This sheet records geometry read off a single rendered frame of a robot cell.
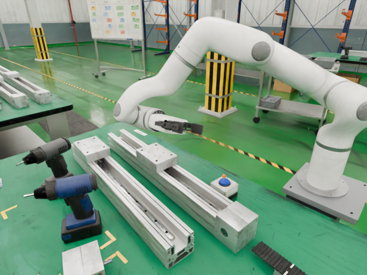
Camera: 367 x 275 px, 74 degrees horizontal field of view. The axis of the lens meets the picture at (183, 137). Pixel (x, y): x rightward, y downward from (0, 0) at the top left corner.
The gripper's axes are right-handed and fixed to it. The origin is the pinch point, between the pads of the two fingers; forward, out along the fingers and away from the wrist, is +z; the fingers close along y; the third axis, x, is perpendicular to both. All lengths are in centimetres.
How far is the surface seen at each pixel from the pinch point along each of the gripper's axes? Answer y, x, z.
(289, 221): -32.7, -27.4, 24.8
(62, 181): 27.9, -21.1, -21.3
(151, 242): 8.0, -35.9, -1.1
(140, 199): 0.7, -29.7, -17.5
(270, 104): -281, 30, -102
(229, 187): -24.9, -21.3, 3.0
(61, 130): -28, -31, -169
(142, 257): 10.2, -40.2, -1.4
